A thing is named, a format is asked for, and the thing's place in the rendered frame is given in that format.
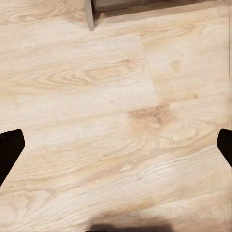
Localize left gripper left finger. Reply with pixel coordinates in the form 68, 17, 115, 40
0, 129, 25, 186

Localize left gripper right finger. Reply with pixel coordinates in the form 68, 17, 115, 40
217, 128, 232, 167

